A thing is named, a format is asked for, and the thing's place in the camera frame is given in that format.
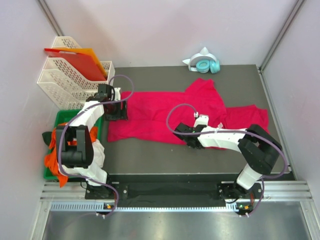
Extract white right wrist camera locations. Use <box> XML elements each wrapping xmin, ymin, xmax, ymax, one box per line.
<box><xmin>193</xmin><ymin>112</ymin><xmax>209</xmax><ymax>128</ymax></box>

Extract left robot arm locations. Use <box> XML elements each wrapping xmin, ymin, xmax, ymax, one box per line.
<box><xmin>55</xmin><ymin>84</ymin><xmax>128</xmax><ymax>199</ymax></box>

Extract green plastic bin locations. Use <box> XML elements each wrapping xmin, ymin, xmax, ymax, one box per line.
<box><xmin>42</xmin><ymin>109</ymin><xmax>105</xmax><ymax>181</ymax></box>

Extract white t shirt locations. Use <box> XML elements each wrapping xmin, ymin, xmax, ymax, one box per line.
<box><xmin>58</xmin><ymin>139</ymin><xmax>105</xmax><ymax>178</ymax></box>

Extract dark green cloth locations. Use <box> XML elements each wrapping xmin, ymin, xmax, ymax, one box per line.
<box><xmin>42</xmin><ymin>131</ymin><xmax>53</xmax><ymax>147</ymax></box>

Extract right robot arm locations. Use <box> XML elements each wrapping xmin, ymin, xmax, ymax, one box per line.
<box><xmin>174</xmin><ymin>122</ymin><xmax>282</xmax><ymax>200</ymax></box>

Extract purple cable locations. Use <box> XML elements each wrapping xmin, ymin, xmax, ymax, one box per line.
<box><xmin>57</xmin><ymin>74</ymin><xmax>136</xmax><ymax>217</ymax></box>
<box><xmin>165</xmin><ymin>103</ymin><xmax>288</xmax><ymax>218</ymax></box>

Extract teal cat ear headphones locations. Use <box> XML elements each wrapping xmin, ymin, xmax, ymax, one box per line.
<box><xmin>182</xmin><ymin>47</ymin><xmax>221</xmax><ymax>74</ymax></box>

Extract grey cable duct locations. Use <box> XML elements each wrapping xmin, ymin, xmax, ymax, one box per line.
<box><xmin>50</xmin><ymin>201</ymin><xmax>239</xmax><ymax>213</ymax></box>

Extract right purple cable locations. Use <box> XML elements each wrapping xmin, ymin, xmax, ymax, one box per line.
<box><xmin>165</xmin><ymin>103</ymin><xmax>288</xmax><ymax>218</ymax></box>

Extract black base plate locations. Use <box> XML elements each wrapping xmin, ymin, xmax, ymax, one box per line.
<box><xmin>84</xmin><ymin>181</ymin><xmax>265</xmax><ymax>208</ymax></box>

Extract pink t shirt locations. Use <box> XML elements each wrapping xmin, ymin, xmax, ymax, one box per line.
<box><xmin>222</xmin><ymin>105</ymin><xmax>269</xmax><ymax>133</ymax></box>
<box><xmin>106</xmin><ymin>77</ymin><xmax>229</xmax><ymax>151</ymax></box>

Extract folded pink t shirt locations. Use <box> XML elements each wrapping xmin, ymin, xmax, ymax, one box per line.
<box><xmin>222</xmin><ymin>105</ymin><xmax>269</xmax><ymax>133</ymax></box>

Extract white file organizer rack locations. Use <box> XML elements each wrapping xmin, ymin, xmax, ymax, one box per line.
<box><xmin>37</xmin><ymin>36</ymin><xmax>115</xmax><ymax>110</ymax></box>

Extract red orange folder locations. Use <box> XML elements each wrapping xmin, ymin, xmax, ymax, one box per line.
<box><xmin>44</xmin><ymin>47</ymin><xmax>108</xmax><ymax>82</ymax></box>

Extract orange t shirt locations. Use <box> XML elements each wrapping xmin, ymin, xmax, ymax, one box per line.
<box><xmin>44</xmin><ymin>126</ymin><xmax>99</xmax><ymax>188</ymax></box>

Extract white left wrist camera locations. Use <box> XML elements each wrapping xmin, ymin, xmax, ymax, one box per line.
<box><xmin>112</xmin><ymin>87</ymin><xmax>122</xmax><ymax>102</ymax></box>

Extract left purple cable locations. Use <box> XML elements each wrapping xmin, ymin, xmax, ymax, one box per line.
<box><xmin>57</xmin><ymin>74</ymin><xmax>136</xmax><ymax>217</ymax></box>

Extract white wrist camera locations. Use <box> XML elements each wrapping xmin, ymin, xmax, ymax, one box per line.
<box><xmin>112</xmin><ymin>87</ymin><xmax>122</xmax><ymax>102</ymax></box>
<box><xmin>193</xmin><ymin>112</ymin><xmax>209</xmax><ymax>128</ymax></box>

